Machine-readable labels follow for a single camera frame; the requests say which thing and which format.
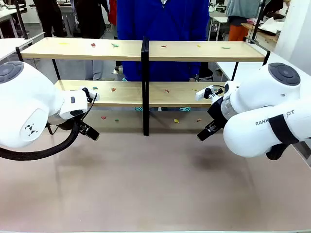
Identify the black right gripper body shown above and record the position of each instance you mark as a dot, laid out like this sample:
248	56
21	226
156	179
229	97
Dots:
218	111

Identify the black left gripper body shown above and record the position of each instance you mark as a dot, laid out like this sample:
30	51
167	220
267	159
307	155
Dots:
82	125

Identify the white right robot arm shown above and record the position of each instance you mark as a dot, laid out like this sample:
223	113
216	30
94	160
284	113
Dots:
255	102

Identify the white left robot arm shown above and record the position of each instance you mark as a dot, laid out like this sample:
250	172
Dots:
24	97

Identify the white side table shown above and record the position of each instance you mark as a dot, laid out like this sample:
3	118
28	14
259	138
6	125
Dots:
9	46
243	70

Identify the person in orange trousers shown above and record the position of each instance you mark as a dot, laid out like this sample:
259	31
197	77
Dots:
236	32

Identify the wooden background table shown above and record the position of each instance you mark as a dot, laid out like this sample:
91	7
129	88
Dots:
267	36

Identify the black stand pole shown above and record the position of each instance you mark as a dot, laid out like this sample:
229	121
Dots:
21	19
258	24

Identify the white paper sheet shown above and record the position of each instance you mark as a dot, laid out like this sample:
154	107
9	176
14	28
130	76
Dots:
272	25

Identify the person in blue jacket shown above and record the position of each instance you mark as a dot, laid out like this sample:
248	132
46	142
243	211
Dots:
162	24

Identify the person in dark coat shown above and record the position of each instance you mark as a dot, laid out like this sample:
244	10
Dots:
90	17

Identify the person in black clothes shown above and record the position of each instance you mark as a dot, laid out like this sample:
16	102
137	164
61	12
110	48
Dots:
49	14

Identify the person in red jacket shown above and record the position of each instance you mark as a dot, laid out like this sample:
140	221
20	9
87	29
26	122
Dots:
112	12

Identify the white background desk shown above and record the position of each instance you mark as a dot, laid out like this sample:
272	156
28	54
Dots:
7	14

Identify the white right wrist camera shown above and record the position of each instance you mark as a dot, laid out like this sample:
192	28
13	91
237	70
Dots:
201	95

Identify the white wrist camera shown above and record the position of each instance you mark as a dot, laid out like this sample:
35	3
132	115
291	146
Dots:
91	92
201	95

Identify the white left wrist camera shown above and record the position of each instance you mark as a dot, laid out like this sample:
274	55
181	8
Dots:
91	92

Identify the black frame wooden shelf rack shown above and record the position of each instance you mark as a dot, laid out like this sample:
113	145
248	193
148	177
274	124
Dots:
85	49

